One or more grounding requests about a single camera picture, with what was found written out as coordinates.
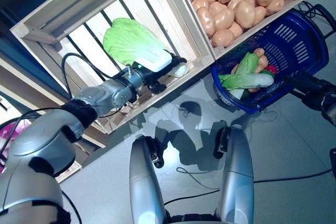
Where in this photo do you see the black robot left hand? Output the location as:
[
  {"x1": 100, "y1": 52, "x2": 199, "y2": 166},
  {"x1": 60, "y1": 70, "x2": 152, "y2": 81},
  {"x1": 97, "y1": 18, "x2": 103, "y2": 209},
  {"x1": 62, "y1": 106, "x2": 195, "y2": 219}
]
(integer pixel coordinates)
[{"x1": 141, "y1": 55, "x2": 189, "y2": 95}]

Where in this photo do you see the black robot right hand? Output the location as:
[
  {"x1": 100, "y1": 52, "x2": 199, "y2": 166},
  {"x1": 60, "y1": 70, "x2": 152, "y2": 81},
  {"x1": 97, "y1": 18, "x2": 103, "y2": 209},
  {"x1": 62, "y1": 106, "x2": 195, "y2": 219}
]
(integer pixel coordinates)
[{"x1": 285, "y1": 73, "x2": 329, "y2": 104}]

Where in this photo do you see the blue plastic shopping basket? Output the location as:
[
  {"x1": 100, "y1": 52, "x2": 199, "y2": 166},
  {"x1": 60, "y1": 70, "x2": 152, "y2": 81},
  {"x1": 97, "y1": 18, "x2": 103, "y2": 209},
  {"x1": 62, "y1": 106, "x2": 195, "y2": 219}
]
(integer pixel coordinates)
[{"x1": 211, "y1": 2, "x2": 336, "y2": 115}]

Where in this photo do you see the silver robot left leg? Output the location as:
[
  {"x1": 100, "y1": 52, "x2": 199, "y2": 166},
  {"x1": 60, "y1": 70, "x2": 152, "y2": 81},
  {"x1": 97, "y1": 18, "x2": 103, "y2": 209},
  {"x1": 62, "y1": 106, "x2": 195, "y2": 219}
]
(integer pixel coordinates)
[{"x1": 129, "y1": 134, "x2": 167, "y2": 224}]

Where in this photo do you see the silver robot leg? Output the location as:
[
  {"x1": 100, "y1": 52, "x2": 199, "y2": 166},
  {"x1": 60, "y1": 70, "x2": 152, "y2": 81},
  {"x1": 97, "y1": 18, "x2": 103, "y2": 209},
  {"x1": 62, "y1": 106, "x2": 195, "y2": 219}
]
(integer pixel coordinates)
[
  {"x1": 129, "y1": 134, "x2": 167, "y2": 224},
  {"x1": 214, "y1": 126, "x2": 255, "y2": 224}
]

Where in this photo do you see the silver robot right leg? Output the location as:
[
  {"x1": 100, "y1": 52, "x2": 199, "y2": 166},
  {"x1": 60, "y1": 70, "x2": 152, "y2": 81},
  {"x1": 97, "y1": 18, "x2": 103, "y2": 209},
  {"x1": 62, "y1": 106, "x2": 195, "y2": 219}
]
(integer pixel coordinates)
[{"x1": 214, "y1": 126, "x2": 255, "y2": 224}]

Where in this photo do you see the wooden display shelf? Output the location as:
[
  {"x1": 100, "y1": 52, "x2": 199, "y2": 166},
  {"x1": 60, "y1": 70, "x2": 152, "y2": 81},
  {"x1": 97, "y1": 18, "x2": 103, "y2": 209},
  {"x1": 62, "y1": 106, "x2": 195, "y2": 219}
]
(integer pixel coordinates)
[{"x1": 0, "y1": 0, "x2": 111, "y2": 177}]

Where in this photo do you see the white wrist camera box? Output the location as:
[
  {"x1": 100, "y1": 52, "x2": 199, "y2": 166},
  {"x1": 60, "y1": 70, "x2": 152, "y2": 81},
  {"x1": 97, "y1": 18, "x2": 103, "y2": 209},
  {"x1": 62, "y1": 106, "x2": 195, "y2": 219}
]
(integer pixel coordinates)
[{"x1": 132, "y1": 49, "x2": 173, "y2": 73}]

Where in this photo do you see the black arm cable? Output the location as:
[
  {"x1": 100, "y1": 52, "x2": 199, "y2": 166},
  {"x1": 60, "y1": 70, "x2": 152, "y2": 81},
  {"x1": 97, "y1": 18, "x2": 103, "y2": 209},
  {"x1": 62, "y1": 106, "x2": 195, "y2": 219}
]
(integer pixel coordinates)
[{"x1": 60, "y1": 52, "x2": 127, "y2": 101}]

